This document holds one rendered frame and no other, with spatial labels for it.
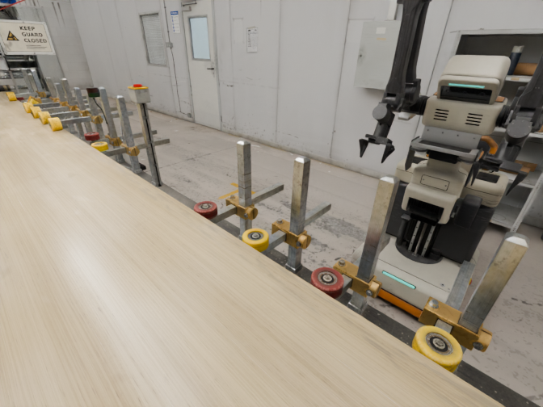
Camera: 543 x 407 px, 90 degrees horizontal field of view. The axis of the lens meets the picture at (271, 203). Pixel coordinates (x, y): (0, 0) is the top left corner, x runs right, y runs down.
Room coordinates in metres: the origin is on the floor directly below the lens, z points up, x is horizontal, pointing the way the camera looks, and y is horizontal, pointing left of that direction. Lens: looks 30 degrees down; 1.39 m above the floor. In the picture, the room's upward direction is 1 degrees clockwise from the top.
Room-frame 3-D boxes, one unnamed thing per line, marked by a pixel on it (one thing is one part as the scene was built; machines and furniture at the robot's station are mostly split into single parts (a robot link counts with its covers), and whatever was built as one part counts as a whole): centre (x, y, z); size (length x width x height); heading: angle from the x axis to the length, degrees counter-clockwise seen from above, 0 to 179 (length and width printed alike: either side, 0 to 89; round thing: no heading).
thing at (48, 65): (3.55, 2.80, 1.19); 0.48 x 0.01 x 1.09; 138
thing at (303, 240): (0.76, -0.07, 0.84); 0.14 x 0.06 x 0.05; 48
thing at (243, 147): (0.91, 0.10, 0.88); 0.04 x 0.04 x 0.48; 48
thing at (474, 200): (1.24, -0.90, 0.68); 0.28 x 0.27 x 0.25; 48
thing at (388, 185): (0.58, -0.27, 0.90); 0.04 x 0.04 x 0.48; 48
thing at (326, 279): (0.49, -0.14, 0.85); 0.08 x 0.08 x 0.11
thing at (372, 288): (0.60, -0.26, 0.81); 0.14 x 0.06 x 0.05; 48
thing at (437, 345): (0.33, -0.33, 0.85); 0.08 x 0.08 x 0.11
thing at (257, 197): (0.97, 0.10, 0.84); 0.43 x 0.03 x 0.04; 138
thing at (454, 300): (0.48, -0.46, 0.83); 0.43 x 0.03 x 0.04; 138
